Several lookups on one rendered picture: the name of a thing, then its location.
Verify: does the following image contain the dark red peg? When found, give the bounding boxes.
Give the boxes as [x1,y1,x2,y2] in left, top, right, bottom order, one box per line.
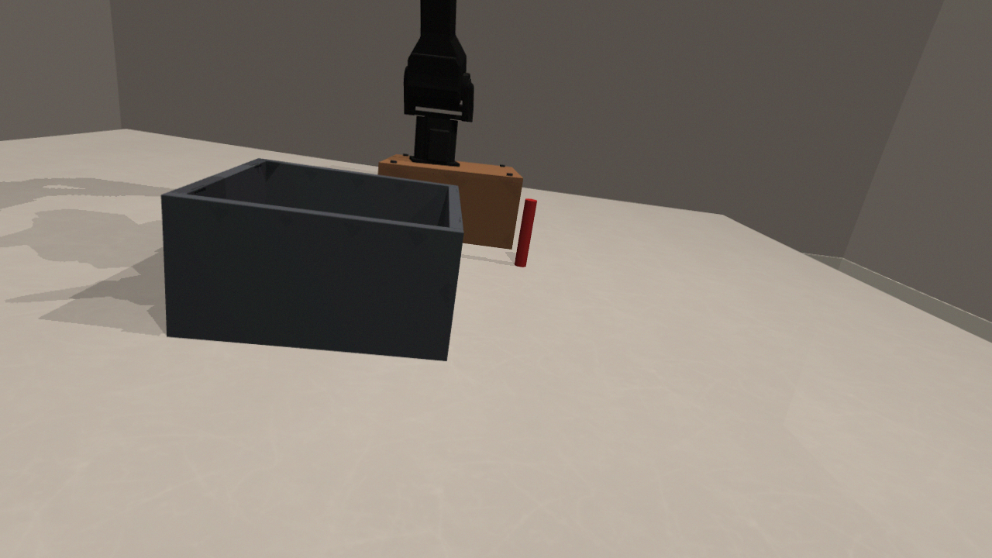
[515,198,537,267]

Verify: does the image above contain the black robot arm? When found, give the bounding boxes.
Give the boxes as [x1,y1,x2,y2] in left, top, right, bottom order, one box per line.
[404,0,474,167]

